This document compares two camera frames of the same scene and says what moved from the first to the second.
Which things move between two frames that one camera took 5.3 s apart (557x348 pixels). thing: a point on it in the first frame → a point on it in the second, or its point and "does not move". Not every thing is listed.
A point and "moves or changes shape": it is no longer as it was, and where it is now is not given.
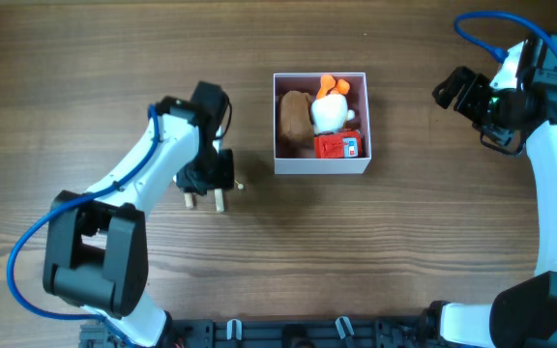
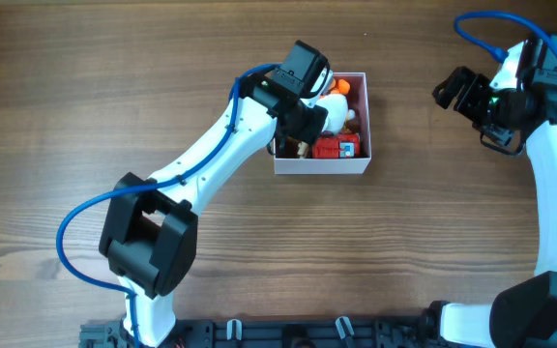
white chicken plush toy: [330, 111] does not move
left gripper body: [209, 168] → [309, 123]
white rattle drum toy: [189, 204] moves or changes shape
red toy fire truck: [347, 144] does not move
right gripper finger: [447, 92] does not move
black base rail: [351, 333] does not move
